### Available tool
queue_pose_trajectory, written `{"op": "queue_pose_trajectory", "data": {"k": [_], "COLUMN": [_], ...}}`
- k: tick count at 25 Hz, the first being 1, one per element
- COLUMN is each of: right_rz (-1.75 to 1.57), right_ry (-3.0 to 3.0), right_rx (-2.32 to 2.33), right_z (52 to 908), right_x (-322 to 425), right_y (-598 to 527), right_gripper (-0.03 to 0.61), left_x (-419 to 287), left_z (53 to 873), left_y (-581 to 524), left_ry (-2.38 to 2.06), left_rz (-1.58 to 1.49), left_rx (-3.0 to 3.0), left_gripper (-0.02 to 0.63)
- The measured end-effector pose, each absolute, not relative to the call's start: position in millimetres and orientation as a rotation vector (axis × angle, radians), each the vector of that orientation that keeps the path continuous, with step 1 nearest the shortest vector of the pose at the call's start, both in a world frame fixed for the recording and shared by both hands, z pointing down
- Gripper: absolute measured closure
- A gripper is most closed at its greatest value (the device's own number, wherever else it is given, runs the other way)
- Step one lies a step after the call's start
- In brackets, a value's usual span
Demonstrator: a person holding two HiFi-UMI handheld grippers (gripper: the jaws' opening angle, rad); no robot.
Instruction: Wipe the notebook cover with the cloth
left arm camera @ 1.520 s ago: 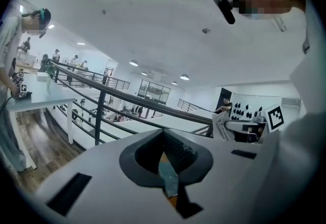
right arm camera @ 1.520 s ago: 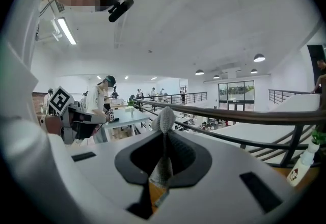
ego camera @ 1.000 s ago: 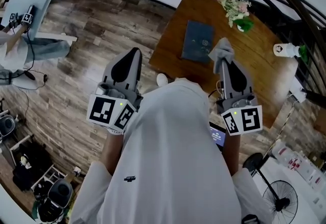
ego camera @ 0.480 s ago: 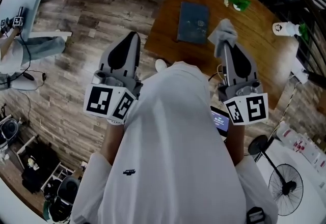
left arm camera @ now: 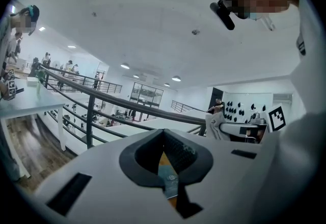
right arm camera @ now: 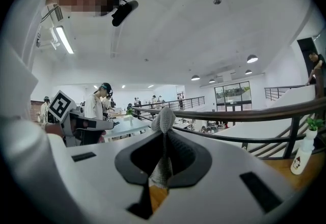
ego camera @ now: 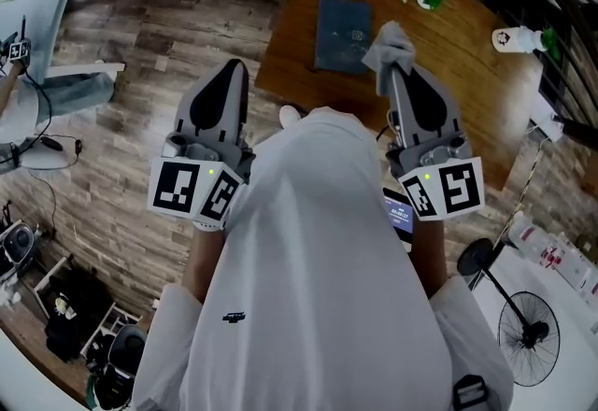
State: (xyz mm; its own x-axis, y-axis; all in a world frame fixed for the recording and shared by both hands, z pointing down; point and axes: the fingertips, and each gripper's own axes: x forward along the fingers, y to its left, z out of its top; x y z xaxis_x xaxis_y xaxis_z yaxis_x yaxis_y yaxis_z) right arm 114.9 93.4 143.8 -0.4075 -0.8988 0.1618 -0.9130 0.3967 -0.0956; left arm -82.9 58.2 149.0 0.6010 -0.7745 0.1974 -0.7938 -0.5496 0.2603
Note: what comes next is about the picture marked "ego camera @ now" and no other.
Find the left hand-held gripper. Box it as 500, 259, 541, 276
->
147, 57, 257, 233

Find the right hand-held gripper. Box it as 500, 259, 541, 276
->
384, 64, 486, 223

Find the grey cleaning cloth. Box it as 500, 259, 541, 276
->
361, 21, 417, 97

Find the dark blue book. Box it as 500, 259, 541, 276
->
313, 0, 375, 76

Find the person's left forearm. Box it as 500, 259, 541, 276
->
180, 226, 225, 305

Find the person's right forearm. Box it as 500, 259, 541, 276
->
410, 217, 449, 301

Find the person's white shoe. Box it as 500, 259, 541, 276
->
278, 104, 304, 131

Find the white face-print plant pot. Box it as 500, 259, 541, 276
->
490, 24, 562, 63

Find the white power adapter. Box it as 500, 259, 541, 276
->
529, 112, 567, 144

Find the black standing fan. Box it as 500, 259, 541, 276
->
456, 237, 562, 389

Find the white oval stool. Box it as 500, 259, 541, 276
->
17, 132, 81, 173

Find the white red-label package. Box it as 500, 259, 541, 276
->
506, 210, 598, 305

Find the person's white shirt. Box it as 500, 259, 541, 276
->
132, 105, 515, 411

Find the grey speaker box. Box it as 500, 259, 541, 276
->
0, 219, 39, 280

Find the black bag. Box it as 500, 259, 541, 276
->
45, 266, 97, 361

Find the white metal rack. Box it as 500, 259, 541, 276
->
79, 300, 143, 357

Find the black plastic buckle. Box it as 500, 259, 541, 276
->
449, 373, 492, 411

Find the left hand-held gripper camera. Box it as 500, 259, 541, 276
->
161, 131, 189, 160

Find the braided power cord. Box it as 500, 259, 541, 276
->
493, 137, 548, 245

